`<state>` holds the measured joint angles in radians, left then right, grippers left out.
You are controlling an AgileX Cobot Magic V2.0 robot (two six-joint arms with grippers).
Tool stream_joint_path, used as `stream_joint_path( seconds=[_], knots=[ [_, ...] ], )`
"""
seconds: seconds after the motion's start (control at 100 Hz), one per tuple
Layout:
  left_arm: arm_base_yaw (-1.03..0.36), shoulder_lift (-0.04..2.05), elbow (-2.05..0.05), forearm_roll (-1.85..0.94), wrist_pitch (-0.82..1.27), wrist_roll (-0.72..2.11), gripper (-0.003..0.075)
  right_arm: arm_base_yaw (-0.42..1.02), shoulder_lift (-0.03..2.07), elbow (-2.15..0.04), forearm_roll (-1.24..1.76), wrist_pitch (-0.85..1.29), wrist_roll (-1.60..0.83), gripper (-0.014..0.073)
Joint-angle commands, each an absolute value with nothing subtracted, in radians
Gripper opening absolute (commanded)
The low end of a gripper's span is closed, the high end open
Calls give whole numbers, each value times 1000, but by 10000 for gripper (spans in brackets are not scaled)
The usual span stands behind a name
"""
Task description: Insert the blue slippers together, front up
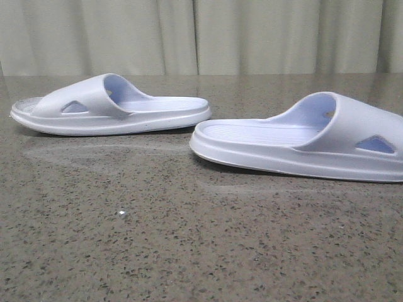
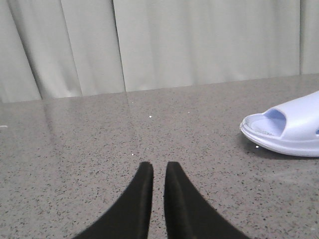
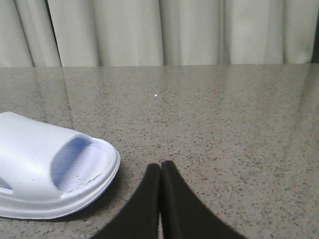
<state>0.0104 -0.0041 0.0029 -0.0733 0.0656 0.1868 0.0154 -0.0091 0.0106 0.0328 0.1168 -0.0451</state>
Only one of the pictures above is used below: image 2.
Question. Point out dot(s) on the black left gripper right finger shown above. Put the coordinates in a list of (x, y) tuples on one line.
[(187, 213)]

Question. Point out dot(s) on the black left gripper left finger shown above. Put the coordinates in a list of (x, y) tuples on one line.
[(129, 216)]

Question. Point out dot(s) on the light blue slipper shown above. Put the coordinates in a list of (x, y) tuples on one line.
[(291, 128)]

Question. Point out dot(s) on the white pleated curtain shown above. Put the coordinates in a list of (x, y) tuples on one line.
[(66, 48)]

